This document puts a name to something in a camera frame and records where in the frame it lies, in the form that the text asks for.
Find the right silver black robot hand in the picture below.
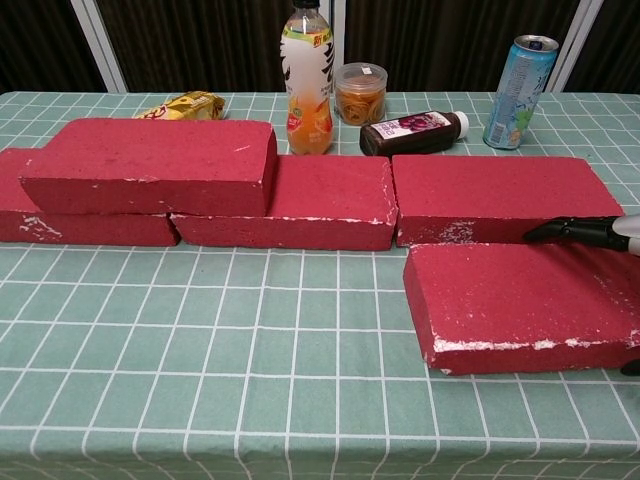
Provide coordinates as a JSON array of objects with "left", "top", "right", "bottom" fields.
[{"left": 522, "top": 211, "right": 640, "bottom": 377}]

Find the red foam brick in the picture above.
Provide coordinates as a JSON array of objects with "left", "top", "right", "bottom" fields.
[
  {"left": 0, "top": 148, "right": 182, "bottom": 248},
  {"left": 390, "top": 153, "right": 628, "bottom": 248},
  {"left": 18, "top": 117, "right": 279, "bottom": 218},
  {"left": 170, "top": 152, "right": 399, "bottom": 252},
  {"left": 402, "top": 239, "right": 640, "bottom": 378}
]

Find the light blue drink can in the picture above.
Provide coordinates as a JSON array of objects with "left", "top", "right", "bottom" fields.
[{"left": 481, "top": 33, "right": 561, "bottom": 152}]

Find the dark ribbed partition panel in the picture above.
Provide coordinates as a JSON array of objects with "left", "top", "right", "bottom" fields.
[
  {"left": 72, "top": 0, "right": 346, "bottom": 94},
  {"left": 0, "top": 0, "right": 109, "bottom": 95},
  {"left": 564, "top": 0, "right": 640, "bottom": 94},
  {"left": 332, "top": 0, "right": 609, "bottom": 94}
]

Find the dark grape juice bottle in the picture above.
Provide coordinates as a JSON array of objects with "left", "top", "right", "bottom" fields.
[{"left": 358, "top": 109, "right": 471, "bottom": 157}]

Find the clear jar of rubber bands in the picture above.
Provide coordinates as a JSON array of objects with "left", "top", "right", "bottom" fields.
[{"left": 333, "top": 62, "right": 390, "bottom": 126}]

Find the orange drink bottle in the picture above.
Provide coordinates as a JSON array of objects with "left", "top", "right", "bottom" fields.
[{"left": 277, "top": 0, "right": 336, "bottom": 156}]

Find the green checked tablecloth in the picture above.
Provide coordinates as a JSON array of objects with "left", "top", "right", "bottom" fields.
[{"left": 0, "top": 90, "right": 640, "bottom": 480}]

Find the gold biscuit pack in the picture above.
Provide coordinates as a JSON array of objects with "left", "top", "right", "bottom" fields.
[{"left": 133, "top": 90, "right": 227, "bottom": 122}]

